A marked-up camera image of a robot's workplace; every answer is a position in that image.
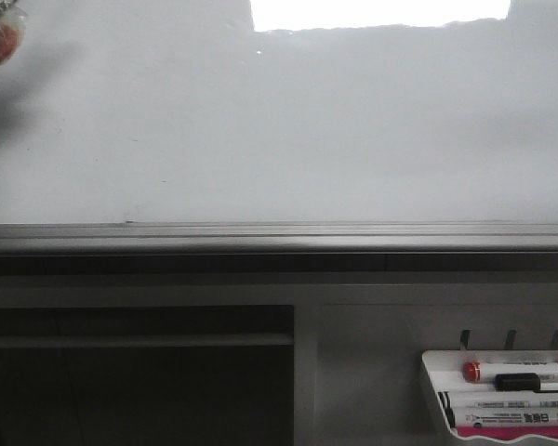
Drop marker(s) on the white whiteboard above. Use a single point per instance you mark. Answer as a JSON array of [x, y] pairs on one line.
[[247, 111]]

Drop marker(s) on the black tray hook left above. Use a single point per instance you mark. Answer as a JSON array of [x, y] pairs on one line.
[[464, 340]]

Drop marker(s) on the black tray hook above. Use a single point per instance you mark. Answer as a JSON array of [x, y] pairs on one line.
[[554, 341], [510, 339], [464, 340]]

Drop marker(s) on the white marker tray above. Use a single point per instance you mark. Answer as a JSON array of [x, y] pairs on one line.
[[441, 372]]

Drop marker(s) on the red capped white marker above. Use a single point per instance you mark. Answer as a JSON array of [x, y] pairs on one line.
[[478, 372]]

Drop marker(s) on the white marker black end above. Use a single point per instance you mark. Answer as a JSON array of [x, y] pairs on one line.
[[500, 399]]

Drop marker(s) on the black tray hook middle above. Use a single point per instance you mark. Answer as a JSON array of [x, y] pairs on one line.
[[510, 339]]

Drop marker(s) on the white labelled marker front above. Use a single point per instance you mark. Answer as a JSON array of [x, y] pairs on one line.
[[483, 418]]

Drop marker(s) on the black capped marker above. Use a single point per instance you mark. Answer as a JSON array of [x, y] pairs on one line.
[[525, 381]]

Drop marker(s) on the black tray hook right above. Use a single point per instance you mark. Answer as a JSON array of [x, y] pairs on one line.
[[554, 341]]

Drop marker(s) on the grey whiteboard bottom rail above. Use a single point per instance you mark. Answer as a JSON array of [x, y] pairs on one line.
[[280, 247]]

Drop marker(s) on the grey stand frame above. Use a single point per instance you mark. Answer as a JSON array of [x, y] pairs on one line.
[[244, 358]]

